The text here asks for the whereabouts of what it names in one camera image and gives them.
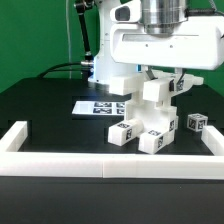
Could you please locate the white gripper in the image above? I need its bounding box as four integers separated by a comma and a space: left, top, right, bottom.
110, 23, 224, 92

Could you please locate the white chair seat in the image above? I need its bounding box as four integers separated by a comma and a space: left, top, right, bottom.
124, 92, 177, 142

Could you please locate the white chair back frame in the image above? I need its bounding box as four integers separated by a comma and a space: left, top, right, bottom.
109, 70, 204, 102

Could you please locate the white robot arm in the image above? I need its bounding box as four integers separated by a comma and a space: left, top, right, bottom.
74, 0, 224, 95

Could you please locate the white tagged cube right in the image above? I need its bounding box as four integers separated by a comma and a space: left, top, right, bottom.
187, 113, 208, 132

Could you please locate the white U-shaped obstacle fence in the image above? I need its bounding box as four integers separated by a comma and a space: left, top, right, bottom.
0, 121, 224, 180

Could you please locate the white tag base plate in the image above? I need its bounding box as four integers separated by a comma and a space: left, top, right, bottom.
72, 101, 125, 116

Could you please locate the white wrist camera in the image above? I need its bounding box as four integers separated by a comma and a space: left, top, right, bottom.
110, 0, 142, 23

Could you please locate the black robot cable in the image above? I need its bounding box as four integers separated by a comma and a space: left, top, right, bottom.
36, 61, 88, 80

